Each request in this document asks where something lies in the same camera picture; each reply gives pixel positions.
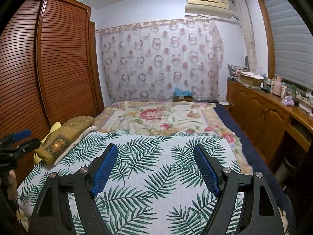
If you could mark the brown patterned shirt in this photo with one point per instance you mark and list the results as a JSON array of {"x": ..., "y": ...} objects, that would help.
[{"x": 66, "y": 132}]

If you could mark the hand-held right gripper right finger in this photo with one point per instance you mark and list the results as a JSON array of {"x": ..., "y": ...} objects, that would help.
[{"x": 207, "y": 171}]

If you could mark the circle-patterned sheer curtain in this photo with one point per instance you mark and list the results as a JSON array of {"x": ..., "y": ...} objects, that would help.
[{"x": 159, "y": 61}]

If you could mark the dark blue mattress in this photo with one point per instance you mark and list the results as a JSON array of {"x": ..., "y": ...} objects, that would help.
[{"x": 254, "y": 151}]

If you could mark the wooden window frame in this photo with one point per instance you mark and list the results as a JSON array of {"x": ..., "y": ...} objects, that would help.
[{"x": 266, "y": 41}]

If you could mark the grey bin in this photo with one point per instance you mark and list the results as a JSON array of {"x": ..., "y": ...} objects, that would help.
[{"x": 285, "y": 167}]

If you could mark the yellow cloth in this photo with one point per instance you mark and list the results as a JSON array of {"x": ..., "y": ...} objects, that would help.
[{"x": 53, "y": 127}]

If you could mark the floral blanket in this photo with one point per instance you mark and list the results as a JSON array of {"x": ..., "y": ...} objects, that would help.
[{"x": 156, "y": 115}]

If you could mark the tied beige window curtain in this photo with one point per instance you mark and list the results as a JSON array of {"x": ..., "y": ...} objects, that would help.
[{"x": 248, "y": 34}]

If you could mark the open cardboard box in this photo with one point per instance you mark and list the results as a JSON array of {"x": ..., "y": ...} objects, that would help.
[{"x": 250, "y": 79}]

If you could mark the green bottle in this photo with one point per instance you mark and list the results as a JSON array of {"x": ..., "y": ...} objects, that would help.
[{"x": 292, "y": 90}]

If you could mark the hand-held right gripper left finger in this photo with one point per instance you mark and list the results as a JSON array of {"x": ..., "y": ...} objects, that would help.
[{"x": 104, "y": 171}]

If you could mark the pink thermos bottle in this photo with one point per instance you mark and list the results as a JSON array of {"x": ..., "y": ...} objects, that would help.
[{"x": 277, "y": 87}]

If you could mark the purple tissue holder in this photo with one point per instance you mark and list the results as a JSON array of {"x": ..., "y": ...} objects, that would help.
[{"x": 287, "y": 101}]

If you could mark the brown slatted wooden wardrobe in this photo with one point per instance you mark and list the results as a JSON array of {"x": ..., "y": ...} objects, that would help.
[{"x": 63, "y": 61}]

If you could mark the long wooden cabinet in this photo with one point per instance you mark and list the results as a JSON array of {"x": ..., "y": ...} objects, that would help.
[{"x": 254, "y": 107}]

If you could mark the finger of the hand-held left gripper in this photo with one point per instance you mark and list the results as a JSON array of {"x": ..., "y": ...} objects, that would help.
[
  {"x": 22, "y": 135},
  {"x": 30, "y": 144}
]

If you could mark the beige wall air conditioner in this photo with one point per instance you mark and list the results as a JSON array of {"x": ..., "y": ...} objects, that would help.
[{"x": 207, "y": 5}]

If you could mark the patterned cushion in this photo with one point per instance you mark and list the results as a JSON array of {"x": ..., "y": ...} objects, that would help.
[{"x": 236, "y": 70}]

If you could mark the person's left hand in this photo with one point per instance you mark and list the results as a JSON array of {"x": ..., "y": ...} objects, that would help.
[{"x": 12, "y": 186}]

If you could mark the grey window blind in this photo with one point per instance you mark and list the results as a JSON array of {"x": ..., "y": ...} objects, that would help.
[{"x": 288, "y": 39}]

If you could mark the blue item on box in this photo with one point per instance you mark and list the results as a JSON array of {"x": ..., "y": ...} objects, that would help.
[{"x": 183, "y": 95}]

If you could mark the palm leaf print sheet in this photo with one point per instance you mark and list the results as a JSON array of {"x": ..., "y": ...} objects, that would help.
[{"x": 151, "y": 161}]

